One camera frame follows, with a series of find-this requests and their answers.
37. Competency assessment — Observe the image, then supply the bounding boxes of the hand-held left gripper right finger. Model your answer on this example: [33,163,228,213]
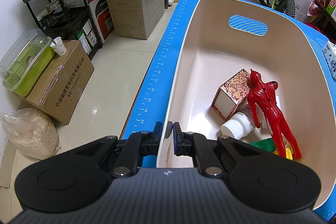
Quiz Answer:
[172,121,279,177]

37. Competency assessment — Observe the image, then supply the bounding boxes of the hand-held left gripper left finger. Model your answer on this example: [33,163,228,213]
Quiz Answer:
[59,121,164,178]

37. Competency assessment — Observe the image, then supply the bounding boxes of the white plastic bottle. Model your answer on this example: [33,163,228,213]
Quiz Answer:
[220,104,256,140]

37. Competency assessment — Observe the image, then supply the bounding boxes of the gold red patterned box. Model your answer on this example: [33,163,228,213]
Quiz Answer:
[211,69,254,121]

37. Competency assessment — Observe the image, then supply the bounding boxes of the beige plastic storage bin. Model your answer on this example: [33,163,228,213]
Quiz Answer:
[156,0,336,210]

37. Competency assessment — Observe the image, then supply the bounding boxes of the green plastic toy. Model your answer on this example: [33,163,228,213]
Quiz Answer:
[249,138,277,154]

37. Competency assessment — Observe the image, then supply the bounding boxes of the red toy figure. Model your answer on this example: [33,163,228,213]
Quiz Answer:
[247,69,302,159]

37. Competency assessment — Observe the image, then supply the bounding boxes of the blue silicone mat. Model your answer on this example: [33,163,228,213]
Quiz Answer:
[119,0,336,223]

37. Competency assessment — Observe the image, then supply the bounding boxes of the printed brown cardboard box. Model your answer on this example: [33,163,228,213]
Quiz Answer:
[20,40,95,125]

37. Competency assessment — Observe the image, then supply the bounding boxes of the yellow plastic toy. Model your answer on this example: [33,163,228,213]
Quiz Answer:
[273,147,293,160]

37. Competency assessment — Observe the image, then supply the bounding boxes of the white red appliance box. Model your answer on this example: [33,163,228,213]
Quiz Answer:
[88,0,116,44]

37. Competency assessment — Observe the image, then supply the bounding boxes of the bag of sawdust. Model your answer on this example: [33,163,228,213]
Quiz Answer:
[0,108,61,160]

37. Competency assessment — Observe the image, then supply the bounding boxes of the paper cup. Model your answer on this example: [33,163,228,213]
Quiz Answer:
[50,37,67,56]

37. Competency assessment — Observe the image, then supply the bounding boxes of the green container clear lid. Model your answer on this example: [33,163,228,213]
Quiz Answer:
[0,28,55,98]

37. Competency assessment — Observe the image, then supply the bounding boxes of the black utility cart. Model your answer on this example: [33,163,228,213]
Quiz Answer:
[21,0,103,60]

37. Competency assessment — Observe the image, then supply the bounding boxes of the white tissue box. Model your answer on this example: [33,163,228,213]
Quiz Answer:
[322,41,336,80]

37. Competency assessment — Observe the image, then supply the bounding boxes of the dark wooden shelf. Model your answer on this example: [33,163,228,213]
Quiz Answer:
[312,0,336,38]

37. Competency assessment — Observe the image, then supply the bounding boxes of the white green printed box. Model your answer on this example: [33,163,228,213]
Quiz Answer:
[327,0,336,17]

